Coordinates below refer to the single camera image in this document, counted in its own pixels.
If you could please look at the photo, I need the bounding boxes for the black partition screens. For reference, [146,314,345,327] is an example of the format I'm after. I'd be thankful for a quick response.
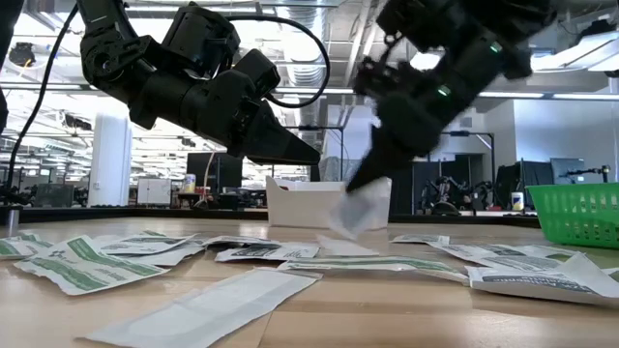
[391,161,485,217]

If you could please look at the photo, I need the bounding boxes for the long plain white packet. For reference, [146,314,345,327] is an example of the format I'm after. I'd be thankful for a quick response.
[84,267,324,348]

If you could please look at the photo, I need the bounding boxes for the grey background monitor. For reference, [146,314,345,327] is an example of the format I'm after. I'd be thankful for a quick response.
[550,158,586,186]

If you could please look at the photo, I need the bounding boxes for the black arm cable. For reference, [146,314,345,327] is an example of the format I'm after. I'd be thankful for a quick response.
[0,4,81,207]

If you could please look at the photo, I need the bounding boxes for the green plastic mesh basket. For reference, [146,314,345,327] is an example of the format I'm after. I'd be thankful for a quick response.
[525,182,619,250]

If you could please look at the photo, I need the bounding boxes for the black ceiling device yellow cable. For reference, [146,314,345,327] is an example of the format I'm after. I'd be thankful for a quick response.
[8,42,39,69]

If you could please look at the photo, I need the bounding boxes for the white plastic bin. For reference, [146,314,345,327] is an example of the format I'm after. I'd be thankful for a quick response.
[265,174,393,231]

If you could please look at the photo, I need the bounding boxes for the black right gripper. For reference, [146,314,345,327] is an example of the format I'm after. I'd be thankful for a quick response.
[345,33,533,193]

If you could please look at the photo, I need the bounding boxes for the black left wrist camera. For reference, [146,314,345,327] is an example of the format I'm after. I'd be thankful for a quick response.
[162,2,242,81]

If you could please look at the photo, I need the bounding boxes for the silver metal post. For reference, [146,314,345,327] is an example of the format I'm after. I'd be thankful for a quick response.
[5,205,21,238]

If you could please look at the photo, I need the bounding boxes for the black left camera cable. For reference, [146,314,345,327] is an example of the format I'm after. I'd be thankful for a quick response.
[224,14,332,108]

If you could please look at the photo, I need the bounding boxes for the white cabinet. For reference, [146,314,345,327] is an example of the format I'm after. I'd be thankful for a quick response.
[136,177,172,206]

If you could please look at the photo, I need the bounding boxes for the long ceiling light strip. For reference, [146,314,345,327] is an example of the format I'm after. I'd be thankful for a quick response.
[0,81,619,102]

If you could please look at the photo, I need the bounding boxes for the white round pillar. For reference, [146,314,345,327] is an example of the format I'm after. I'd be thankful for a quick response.
[88,113,133,208]

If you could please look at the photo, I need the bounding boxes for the silver spiral ceiling duct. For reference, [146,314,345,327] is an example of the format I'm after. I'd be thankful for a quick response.
[280,0,335,128]

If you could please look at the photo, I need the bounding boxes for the black metal table frame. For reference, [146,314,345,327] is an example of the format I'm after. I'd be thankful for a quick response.
[0,205,541,228]

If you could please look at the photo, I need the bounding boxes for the black background robot rig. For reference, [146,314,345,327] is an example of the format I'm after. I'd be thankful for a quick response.
[418,174,494,217]

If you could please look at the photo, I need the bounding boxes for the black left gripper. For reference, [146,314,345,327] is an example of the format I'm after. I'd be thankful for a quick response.
[129,47,323,166]

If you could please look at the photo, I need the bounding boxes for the black background screen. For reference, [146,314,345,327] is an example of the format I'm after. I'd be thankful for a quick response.
[186,152,244,195]

